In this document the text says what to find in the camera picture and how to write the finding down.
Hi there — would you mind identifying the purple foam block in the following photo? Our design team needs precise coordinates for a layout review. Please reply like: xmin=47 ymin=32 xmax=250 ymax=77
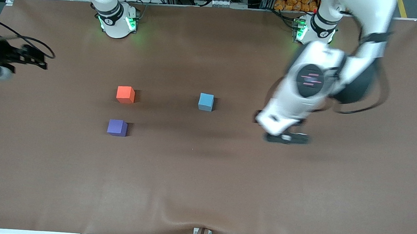
xmin=106 ymin=119 xmax=129 ymax=137

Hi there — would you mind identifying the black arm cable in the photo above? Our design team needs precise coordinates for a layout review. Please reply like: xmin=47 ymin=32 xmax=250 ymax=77
xmin=0 ymin=12 xmax=59 ymax=60
xmin=332 ymin=11 xmax=396 ymax=118

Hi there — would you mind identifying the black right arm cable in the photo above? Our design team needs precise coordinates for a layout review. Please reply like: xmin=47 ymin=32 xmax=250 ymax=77
xmin=0 ymin=12 xmax=59 ymax=60

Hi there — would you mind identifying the orange foam block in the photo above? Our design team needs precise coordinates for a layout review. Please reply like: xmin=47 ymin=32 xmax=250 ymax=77
xmin=116 ymin=85 xmax=137 ymax=105

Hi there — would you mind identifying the brown table cover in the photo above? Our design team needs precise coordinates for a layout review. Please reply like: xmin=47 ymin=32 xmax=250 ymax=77
xmin=0 ymin=0 xmax=417 ymax=234

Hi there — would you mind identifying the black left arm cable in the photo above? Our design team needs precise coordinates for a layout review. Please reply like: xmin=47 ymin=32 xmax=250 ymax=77
xmin=332 ymin=11 xmax=396 ymax=118

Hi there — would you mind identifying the grey base connector box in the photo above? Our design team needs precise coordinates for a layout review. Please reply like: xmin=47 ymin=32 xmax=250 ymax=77
xmin=292 ymin=17 xmax=307 ymax=42

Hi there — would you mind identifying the blue foam block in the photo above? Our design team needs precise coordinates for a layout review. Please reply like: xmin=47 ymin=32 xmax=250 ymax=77
xmin=198 ymin=93 xmax=215 ymax=112

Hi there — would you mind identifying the orange bag pile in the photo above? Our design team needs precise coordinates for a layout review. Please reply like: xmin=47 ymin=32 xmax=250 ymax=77
xmin=273 ymin=0 xmax=320 ymax=14

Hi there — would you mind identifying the white terminal strip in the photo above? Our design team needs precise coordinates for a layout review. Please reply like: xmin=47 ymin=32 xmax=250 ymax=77
xmin=194 ymin=0 xmax=235 ymax=9

